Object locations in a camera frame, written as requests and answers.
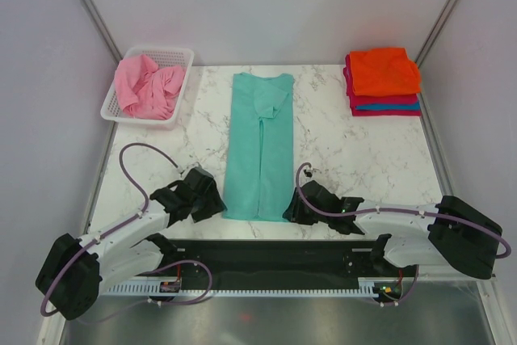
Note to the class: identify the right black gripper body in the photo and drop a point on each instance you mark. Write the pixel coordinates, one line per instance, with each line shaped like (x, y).
(305, 216)

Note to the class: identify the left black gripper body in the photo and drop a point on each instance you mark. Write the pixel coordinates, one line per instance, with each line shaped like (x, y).
(194, 203)

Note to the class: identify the teal t shirt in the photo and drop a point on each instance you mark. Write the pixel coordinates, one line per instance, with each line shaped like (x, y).
(259, 170)

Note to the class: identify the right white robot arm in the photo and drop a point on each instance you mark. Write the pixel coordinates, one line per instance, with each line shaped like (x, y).
(451, 233)

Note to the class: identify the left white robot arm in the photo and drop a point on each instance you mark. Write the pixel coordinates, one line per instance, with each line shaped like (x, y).
(78, 270)

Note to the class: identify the bottom magenta folded t shirt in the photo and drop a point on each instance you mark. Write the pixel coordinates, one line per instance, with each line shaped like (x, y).
(369, 113)

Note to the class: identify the pink t shirt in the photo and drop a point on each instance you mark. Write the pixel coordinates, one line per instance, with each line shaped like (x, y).
(146, 91)

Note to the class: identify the blue folded t shirt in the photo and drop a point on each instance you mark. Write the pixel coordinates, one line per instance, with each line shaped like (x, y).
(389, 107)

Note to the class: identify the orange folded t shirt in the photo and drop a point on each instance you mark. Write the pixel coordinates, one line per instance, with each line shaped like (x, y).
(381, 72)

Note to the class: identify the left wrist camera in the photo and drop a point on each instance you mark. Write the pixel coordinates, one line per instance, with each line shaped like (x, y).
(184, 170)

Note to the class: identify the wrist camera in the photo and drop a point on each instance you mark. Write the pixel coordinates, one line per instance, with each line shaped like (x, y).
(184, 170)
(310, 172)

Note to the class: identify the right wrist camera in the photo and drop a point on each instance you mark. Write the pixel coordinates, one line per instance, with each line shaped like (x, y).
(310, 172)

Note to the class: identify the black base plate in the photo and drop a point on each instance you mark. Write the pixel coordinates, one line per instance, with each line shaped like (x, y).
(277, 264)

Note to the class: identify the white slotted cable duct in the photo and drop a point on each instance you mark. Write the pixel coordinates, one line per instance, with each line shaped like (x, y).
(152, 287)

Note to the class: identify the left aluminium frame post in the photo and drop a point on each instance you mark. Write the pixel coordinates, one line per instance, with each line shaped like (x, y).
(102, 29)

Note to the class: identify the aluminium frame post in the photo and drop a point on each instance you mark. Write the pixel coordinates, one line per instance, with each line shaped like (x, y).
(102, 29)
(436, 30)

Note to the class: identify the right aluminium frame post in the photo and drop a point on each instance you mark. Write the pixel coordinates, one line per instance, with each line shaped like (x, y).
(436, 30)

